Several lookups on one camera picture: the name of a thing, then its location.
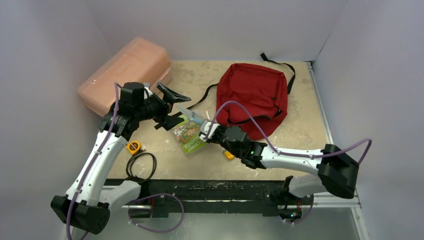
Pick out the light blue notebook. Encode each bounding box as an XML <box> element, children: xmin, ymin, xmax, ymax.
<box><xmin>178</xmin><ymin>105</ymin><xmax>192</xmax><ymax>121</ymax></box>

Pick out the pink translucent storage box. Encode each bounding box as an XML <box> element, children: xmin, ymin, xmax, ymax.
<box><xmin>77</xmin><ymin>37</ymin><xmax>172</xmax><ymax>117</ymax></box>

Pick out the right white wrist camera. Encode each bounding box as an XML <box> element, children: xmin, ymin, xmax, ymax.
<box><xmin>199</xmin><ymin>120</ymin><xmax>220</xmax><ymax>142</ymax></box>

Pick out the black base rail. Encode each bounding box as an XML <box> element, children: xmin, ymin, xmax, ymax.
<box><xmin>102</xmin><ymin>178</ymin><xmax>316</xmax><ymax>220</ymax></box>

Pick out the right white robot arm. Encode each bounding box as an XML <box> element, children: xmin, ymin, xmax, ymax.
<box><xmin>185</xmin><ymin>110</ymin><xmax>359</xmax><ymax>204</ymax></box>

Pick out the black coiled cable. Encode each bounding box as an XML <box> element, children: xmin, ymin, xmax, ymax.
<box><xmin>125</xmin><ymin>151</ymin><xmax>158</xmax><ymax>181</ymax></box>

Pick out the aluminium frame rail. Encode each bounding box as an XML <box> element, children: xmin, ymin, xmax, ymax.
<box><xmin>62</xmin><ymin>61</ymin><xmax>370</xmax><ymax>240</ymax></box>

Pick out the yellow grey eraser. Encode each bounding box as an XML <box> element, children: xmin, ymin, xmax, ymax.
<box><xmin>223</xmin><ymin>150</ymin><xmax>235</xmax><ymax>161</ymax></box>

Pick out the yellow tape measure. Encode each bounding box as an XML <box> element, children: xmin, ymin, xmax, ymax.
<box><xmin>126</xmin><ymin>140</ymin><xmax>142</xmax><ymax>156</ymax></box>

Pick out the red backpack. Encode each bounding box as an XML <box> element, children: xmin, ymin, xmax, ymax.
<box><xmin>172</xmin><ymin>52</ymin><xmax>297</xmax><ymax>142</ymax></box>

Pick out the green picture book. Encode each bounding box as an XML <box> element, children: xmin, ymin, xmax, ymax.
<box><xmin>171</xmin><ymin>114</ymin><xmax>207</xmax><ymax>155</ymax></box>

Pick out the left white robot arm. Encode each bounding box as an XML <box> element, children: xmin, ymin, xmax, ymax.
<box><xmin>50</xmin><ymin>82</ymin><xmax>191</xmax><ymax>240</ymax></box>

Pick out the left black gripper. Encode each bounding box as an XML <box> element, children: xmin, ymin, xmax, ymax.
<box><xmin>135</xmin><ymin>83</ymin><xmax>190</xmax><ymax>130</ymax></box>

